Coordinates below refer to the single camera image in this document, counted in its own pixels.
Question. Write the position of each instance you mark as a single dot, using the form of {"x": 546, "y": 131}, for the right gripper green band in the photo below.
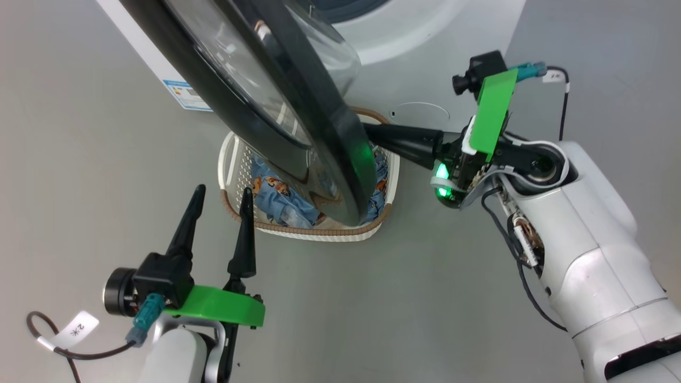
{"x": 492, "y": 117}

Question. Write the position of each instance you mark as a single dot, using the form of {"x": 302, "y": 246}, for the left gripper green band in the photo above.
{"x": 223, "y": 308}

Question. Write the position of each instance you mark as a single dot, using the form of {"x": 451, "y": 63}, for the blue cartoon print garment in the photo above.
{"x": 274, "y": 202}

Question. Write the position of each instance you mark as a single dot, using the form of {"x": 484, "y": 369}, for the round black washing machine door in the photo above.
{"x": 298, "y": 122}

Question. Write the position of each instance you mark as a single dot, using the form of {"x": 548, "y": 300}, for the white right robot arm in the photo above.
{"x": 585, "y": 255}

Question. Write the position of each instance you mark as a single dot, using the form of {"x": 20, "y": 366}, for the cream perforated laundry basket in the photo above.
{"x": 234, "y": 165}

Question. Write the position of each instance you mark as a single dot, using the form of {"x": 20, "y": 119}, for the white front-load washing machine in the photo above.
{"x": 425, "y": 69}

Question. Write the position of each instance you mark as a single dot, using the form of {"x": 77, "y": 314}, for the blue energy label sticker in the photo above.
{"x": 187, "y": 96}

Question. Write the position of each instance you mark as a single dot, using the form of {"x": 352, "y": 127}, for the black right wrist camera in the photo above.
{"x": 481, "y": 69}

